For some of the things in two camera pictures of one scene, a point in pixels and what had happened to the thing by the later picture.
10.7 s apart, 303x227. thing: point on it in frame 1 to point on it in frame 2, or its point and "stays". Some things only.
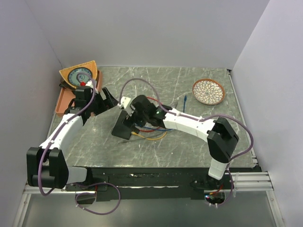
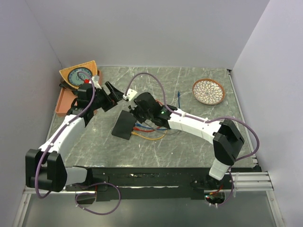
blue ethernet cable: x=184 y=105 to x=141 y=126
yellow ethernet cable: x=152 y=139 stays
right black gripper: x=133 y=119 stays
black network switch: x=124 y=130 stays
